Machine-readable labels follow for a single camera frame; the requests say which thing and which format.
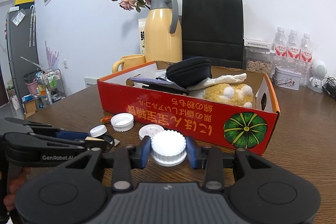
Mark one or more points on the black paper bag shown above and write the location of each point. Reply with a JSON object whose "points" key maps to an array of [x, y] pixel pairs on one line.
{"points": [[214, 29]]}

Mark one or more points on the water bottle left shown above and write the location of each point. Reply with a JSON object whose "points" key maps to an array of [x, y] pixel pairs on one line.
{"points": [[280, 48]]}

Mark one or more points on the water bottle right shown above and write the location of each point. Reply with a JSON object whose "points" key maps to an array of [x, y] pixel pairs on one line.
{"points": [[306, 50]]}

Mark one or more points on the clear seed container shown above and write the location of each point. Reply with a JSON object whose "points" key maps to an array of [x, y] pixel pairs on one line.
{"points": [[259, 60]]}

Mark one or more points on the white tin box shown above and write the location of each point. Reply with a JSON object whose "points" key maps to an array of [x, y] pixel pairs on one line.
{"points": [[286, 78]]}

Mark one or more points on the orange candy wrapper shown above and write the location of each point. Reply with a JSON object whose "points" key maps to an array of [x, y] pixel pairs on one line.
{"points": [[106, 119]]}

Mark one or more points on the yellow mug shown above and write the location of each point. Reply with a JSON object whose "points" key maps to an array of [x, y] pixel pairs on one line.
{"points": [[128, 61]]}

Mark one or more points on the white robot figurine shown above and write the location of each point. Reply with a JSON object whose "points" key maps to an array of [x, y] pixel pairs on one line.
{"points": [[318, 71]]}

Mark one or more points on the black zip pouch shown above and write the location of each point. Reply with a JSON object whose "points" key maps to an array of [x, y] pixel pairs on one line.
{"points": [[189, 72]]}

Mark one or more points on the yellow white plush toy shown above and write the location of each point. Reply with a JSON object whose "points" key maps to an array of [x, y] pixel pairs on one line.
{"points": [[235, 95]]}

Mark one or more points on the small white round lid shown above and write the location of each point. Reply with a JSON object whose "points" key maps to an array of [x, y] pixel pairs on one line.
{"points": [[98, 131]]}

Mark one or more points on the white cloth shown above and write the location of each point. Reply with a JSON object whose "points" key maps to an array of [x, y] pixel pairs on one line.
{"points": [[224, 79]]}

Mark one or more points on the large white ribbed cap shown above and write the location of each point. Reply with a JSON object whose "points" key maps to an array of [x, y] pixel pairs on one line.
{"points": [[168, 148]]}

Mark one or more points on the white ribbed open cap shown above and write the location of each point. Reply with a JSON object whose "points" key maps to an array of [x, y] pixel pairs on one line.
{"points": [[122, 122]]}

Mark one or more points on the wire storage rack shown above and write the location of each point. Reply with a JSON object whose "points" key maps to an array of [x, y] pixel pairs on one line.
{"points": [[51, 86]]}

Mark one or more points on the dark refrigerator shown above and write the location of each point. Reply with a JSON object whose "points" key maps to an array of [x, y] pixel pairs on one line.
{"points": [[21, 49]]}

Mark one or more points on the purple knitted cloth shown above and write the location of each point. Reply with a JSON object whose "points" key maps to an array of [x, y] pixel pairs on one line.
{"points": [[159, 85]]}

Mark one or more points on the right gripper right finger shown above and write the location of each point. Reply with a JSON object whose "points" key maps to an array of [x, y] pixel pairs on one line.
{"points": [[211, 160]]}

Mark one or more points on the person's left hand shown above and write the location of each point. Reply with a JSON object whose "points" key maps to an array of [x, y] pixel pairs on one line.
{"points": [[14, 185]]}

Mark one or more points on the white flat holed lid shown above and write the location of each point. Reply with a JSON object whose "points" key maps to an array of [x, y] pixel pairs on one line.
{"points": [[149, 130]]}

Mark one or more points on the water bottle middle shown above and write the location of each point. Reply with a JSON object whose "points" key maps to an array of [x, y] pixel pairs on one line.
{"points": [[293, 51]]}

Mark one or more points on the white box on container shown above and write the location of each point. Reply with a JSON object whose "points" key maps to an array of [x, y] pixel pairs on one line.
{"points": [[257, 44]]}

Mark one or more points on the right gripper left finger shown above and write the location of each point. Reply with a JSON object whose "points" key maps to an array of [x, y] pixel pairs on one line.
{"points": [[126, 159]]}

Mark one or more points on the white wall panel box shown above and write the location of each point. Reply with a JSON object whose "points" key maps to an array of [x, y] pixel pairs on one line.
{"points": [[89, 81]]}

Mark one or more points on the white carton with text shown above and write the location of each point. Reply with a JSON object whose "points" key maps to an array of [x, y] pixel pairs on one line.
{"points": [[141, 34]]}

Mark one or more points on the beige soap block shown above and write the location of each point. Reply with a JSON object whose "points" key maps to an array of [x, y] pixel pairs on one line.
{"points": [[95, 141]]}

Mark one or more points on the water bottle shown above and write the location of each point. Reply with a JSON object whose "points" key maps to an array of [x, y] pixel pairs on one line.
{"points": [[306, 50], [280, 48], [293, 51]]}

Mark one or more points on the red cardboard box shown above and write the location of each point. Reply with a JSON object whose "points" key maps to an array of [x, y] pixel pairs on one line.
{"points": [[216, 123]]}

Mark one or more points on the yellow thermos jug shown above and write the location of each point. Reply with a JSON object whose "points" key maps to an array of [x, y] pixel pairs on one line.
{"points": [[163, 32]]}

